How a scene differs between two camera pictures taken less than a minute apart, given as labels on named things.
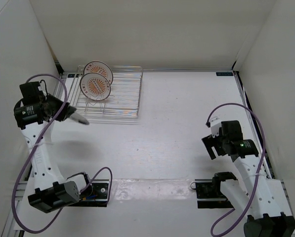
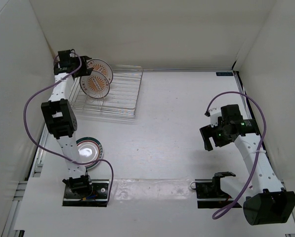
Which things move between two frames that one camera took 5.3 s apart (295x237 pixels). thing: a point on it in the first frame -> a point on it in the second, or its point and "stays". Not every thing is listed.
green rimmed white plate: [76, 116] -> [90, 149]
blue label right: [224, 73] stays
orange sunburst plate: [95, 86] stays
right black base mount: [209, 195] stays
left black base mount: [96, 194] stays
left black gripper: [66, 112] -> [85, 71]
